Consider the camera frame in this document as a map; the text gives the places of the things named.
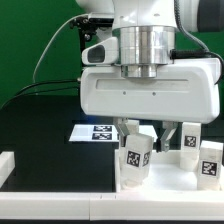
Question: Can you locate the white front fence bar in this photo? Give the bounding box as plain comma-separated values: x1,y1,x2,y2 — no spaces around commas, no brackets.
0,191,224,221

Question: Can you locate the grey camera cable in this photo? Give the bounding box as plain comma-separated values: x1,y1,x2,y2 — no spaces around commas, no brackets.
32,13,88,84

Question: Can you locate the white side fence block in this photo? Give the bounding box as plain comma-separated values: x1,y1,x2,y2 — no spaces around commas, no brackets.
0,151,15,188

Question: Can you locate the black cable lower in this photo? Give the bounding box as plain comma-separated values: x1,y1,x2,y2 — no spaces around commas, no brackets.
0,86,81,111

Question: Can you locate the white square table top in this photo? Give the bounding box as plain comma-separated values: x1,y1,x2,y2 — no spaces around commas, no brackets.
115,150,224,192

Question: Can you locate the black camera on stand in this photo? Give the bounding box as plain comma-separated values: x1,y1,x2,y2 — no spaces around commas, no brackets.
69,14,114,33

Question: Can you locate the white base tag plate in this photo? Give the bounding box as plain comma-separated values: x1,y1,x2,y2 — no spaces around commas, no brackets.
68,124,160,143

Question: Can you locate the black cable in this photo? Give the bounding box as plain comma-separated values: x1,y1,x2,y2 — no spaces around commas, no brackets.
0,86,81,111
13,79,82,98

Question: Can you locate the black cable upper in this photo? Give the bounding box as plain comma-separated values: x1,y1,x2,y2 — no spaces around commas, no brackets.
13,79,82,98

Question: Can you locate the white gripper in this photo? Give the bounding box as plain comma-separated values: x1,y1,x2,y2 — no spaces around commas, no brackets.
80,37,220,153

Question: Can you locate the black camera stand pole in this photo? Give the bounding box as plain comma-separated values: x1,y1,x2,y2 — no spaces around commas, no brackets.
78,29,91,52

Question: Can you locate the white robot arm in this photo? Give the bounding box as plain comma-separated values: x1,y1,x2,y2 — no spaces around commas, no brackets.
77,0,224,151

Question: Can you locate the grey robot hose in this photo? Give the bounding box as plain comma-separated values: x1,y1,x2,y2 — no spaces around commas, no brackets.
173,0,209,53

